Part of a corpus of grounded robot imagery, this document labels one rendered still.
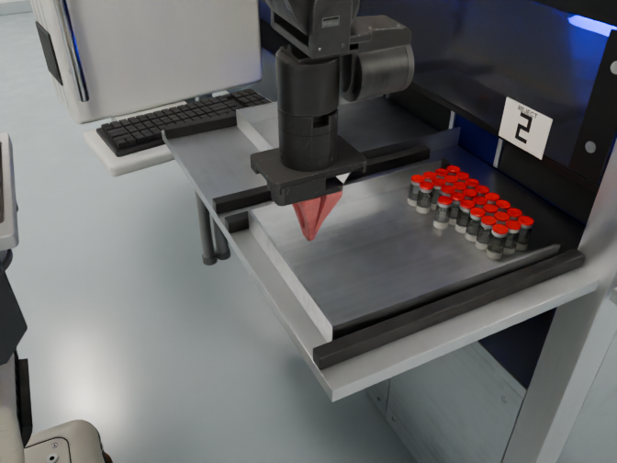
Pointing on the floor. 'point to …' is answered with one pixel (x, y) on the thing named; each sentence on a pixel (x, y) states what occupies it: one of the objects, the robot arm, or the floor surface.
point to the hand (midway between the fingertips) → (308, 231)
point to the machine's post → (573, 341)
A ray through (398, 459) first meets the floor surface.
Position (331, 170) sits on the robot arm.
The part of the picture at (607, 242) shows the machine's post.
